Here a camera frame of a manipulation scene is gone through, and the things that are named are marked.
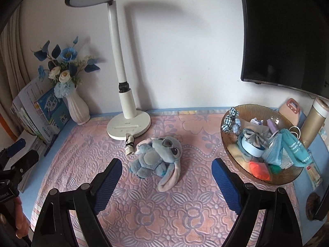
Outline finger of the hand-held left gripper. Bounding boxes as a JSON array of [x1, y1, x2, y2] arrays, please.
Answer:
[[0, 138, 39, 178]]

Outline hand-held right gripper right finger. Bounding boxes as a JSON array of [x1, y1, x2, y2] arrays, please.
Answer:
[[211, 158, 302, 247]]

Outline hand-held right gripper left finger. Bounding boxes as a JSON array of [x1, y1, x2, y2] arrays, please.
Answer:
[[31, 158, 123, 247]]

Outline amber ribbed glass bowl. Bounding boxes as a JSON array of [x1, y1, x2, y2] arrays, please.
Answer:
[[220, 104, 313, 186]]

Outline orange red soft item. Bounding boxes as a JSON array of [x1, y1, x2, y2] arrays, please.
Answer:
[[248, 161, 271, 181]]

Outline pale blue round band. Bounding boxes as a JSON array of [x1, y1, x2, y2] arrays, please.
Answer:
[[236, 135, 265, 158]]

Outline green soft packet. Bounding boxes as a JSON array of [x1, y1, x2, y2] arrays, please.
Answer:
[[269, 165, 283, 178]]

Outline grey blue plush toy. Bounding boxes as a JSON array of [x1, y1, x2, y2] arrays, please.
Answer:
[[129, 136, 183, 192]]

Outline grey bow hair clip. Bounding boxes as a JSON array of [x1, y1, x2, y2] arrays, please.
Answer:
[[240, 128, 271, 147]]

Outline blue face mask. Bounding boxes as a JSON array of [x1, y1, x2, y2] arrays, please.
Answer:
[[262, 131, 284, 165]]

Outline blue checkered scrunchie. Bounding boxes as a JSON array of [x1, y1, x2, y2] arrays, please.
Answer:
[[221, 107, 242, 133]]

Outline lavender soft packet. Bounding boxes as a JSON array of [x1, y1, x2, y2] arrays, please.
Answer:
[[267, 118, 279, 134]]

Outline teal drawstring bag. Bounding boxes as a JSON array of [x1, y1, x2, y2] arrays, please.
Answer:
[[279, 129, 313, 168]]

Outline person's left hand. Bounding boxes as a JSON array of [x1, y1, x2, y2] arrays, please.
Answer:
[[14, 197, 30, 238]]

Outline stack of white booklets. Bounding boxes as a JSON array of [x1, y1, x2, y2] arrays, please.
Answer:
[[15, 130, 48, 193]]

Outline dark blue pen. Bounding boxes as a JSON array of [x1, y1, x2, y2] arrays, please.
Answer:
[[44, 134, 58, 157]]

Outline small black white fabric roll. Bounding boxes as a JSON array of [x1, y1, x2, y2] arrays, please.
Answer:
[[124, 133, 135, 156]]

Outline stack of colourful books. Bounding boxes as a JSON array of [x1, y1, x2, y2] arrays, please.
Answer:
[[10, 77, 71, 142]]

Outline pink patterned tablecloth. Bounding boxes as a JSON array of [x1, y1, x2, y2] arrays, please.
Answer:
[[31, 109, 304, 247]]

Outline white ribbed vase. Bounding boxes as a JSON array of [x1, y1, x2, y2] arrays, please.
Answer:
[[63, 86, 90, 125]]

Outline clear packet of sticks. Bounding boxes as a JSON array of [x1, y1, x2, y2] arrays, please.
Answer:
[[306, 163, 323, 188]]

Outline brown round object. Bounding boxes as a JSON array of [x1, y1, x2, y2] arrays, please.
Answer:
[[307, 192, 322, 220]]

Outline pink bag-shaped item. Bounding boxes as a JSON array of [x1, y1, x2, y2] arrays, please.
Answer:
[[279, 98, 304, 124]]

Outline black angled bar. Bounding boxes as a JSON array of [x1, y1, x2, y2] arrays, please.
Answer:
[[315, 180, 329, 222]]

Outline white desk lamp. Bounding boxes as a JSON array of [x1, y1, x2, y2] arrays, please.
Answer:
[[64, 0, 151, 141]]

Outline beige curtain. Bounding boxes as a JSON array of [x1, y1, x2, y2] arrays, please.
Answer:
[[0, 8, 29, 116]]

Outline gold thermos bottle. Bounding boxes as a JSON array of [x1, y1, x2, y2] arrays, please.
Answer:
[[299, 98, 329, 150]]

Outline blue and white artificial flowers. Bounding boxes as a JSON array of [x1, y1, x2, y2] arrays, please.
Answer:
[[31, 36, 101, 98]]

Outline black flat screen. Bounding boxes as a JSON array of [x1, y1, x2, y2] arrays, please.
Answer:
[[238, 0, 329, 97]]

